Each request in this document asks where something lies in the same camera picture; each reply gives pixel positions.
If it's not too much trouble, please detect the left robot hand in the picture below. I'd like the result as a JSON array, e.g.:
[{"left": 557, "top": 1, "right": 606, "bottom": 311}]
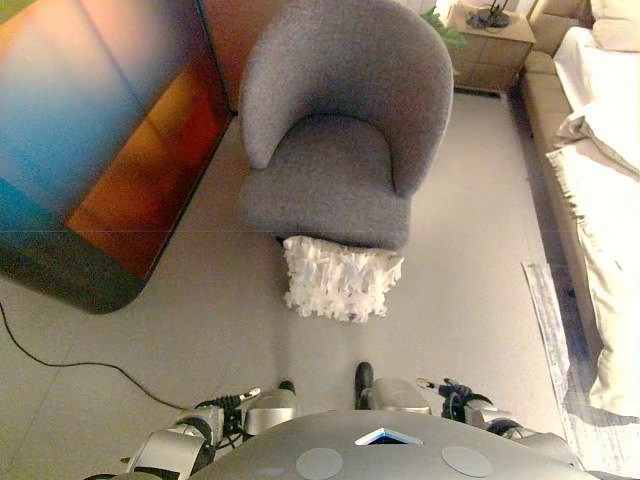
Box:
[{"left": 194, "top": 385, "right": 263, "bottom": 417}]

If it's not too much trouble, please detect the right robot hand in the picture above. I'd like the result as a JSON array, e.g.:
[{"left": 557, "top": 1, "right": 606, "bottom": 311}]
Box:
[{"left": 416, "top": 377, "right": 474, "bottom": 407}]

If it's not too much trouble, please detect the white fringed cushion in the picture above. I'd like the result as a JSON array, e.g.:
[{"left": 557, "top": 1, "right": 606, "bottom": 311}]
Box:
[{"left": 281, "top": 234, "right": 406, "bottom": 324}]

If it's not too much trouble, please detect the silver left robot leg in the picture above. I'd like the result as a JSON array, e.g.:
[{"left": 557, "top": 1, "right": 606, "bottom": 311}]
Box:
[{"left": 244, "top": 380, "right": 299, "bottom": 437}]

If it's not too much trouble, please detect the grey robot torso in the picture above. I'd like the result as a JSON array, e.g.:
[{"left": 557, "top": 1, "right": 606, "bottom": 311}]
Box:
[{"left": 187, "top": 409, "right": 601, "bottom": 480}]

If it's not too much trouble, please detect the white duvet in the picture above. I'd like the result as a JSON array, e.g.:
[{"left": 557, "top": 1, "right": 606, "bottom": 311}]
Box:
[{"left": 544, "top": 24, "right": 640, "bottom": 419}]

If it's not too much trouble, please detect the grey upholstered armchair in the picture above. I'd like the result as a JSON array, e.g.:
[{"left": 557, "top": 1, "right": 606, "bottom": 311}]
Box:
[{"left": 237, "top": 0, "right": 456, "bottom": 250}]

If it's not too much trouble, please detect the glossy multicoloured cabinet panel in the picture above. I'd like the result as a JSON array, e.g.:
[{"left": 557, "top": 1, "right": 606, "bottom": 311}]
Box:
[{"left": 0, "top": 0, "right": 236, "bottom": 315}]

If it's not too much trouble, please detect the beige throw blanket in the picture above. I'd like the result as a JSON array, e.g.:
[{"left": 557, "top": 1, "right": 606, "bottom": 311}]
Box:
[{"left": 554, "top": 111, "right": 640, "bottom": 182}]

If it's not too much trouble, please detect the light wooden nightstand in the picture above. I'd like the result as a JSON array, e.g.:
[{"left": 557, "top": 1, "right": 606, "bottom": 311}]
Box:
[{"left": 446, "top": 3, "right": 537, "bottom": 94}]

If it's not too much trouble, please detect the green potted plant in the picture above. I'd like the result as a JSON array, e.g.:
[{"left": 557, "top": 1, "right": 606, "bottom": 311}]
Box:
[{"left": 420, "top": 6, "right": 467, "bottom": 50}]

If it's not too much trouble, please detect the black table lamp base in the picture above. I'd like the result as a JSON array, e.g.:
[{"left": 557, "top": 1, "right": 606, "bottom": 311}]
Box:
[{"left": 465, "top": 0, "right": 512, "bottom": 29}]

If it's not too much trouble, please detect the beige pillow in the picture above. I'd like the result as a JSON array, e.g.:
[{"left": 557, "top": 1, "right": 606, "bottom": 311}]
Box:
[{"left": 589, "top": 0, "right": 640, "bottom": 54}]

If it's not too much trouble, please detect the black floor cable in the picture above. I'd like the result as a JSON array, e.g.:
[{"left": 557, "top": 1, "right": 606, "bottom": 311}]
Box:
[{"left": 0, "top": 299, "right": 187, "bottom": 412}]

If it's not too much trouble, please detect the beige upholstered bed frame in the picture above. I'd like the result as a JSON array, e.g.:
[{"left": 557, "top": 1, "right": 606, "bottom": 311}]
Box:
[{"left": 519, "top": 0, "right": 610, "bottom": 354}]

